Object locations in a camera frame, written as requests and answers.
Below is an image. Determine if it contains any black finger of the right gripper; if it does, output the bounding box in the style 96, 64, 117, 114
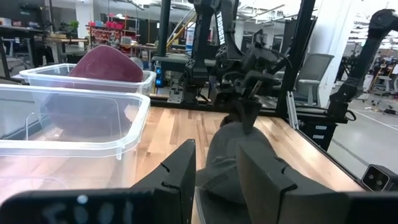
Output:
241, 95, 264, 135
220, 106, 243, 128

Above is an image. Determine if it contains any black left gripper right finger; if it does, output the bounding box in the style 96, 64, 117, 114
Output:
236, 141, 299, 224

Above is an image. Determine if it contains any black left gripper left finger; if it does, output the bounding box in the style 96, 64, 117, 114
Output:
130, 139, 197, 224

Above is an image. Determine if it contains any grey cap hat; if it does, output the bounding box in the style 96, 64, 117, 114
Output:
195, 121, 280, 224

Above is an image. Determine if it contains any maroon cap hat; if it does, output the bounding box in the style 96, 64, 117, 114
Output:
42, 45, 144, 138

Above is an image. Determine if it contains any grey office chair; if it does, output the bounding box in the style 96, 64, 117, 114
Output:
293, 52, 335, 108

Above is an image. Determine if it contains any large clear plastic bin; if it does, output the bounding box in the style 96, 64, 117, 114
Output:
0, 83, 152, 205

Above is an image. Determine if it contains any black cabinet with labels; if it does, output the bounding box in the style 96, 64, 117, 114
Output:
297, 119, 338, 152

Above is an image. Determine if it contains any blue lit device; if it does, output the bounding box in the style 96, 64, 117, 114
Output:
154, 65, 165, 88

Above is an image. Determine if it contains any black round pole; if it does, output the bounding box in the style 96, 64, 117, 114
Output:
155, 0, 172, 58

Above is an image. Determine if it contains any red storage shelf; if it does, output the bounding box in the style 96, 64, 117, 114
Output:
86, 19, 139, 45

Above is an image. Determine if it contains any wooden background workbench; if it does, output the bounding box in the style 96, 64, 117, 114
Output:
46, 35, 90, 63

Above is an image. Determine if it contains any silver aluminium rail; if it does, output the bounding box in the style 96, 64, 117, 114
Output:
285, 91, 300, 130

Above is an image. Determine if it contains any black frame post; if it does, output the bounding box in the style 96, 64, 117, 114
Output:
275, 0, 317, 119

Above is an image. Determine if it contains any black depth camera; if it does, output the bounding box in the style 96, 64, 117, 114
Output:
360, 164, 398, 192

